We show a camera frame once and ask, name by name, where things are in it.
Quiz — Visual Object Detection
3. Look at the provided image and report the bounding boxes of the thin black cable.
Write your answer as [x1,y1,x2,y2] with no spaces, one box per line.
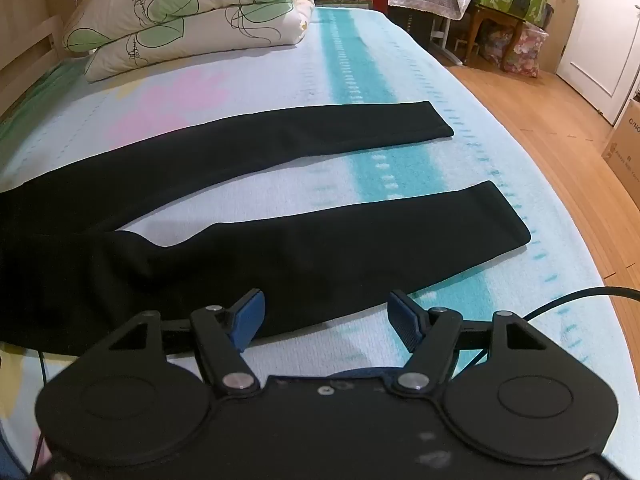
[31,349,51,476]

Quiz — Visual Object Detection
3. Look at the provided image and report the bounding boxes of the white door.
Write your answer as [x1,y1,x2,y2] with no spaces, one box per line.
[555,0,640,127]

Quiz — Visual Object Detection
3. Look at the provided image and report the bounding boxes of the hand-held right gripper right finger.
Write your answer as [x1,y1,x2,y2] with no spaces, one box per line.
[387,289,543,395]

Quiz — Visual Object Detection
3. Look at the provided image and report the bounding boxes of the flat cardboard sheet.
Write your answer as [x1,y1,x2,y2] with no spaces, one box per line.
[541,0,581,77]

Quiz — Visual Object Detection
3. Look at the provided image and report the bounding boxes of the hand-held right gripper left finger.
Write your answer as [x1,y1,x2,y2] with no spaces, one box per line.
[107,288,266,396]

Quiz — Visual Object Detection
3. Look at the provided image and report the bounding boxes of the person's blue clothing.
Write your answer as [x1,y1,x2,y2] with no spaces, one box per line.
[0,432,33,480]

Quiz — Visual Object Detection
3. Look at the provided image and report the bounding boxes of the floral storage bag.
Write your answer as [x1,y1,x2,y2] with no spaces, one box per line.
[479,21,547,79]

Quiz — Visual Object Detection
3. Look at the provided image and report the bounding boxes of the wooden bed headboard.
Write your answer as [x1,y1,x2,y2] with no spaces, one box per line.
[0,0,66,118]

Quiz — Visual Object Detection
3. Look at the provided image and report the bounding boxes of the black pants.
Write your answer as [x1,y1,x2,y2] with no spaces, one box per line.
[0,100,532,356]

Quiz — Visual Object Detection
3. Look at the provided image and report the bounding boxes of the pastel patterned bed sheet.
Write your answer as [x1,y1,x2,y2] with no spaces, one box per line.
[0,4,615,480]

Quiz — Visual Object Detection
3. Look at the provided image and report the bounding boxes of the printed cardboard box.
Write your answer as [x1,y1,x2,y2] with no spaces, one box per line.
[601,94,640,195]

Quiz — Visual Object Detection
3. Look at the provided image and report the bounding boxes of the upper leaf-pattern pillow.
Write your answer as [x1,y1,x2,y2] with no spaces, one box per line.
[62,0,316,84]

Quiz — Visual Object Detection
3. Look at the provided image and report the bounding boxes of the wooden side table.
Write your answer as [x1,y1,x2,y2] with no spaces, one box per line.
[469,4,527,67]

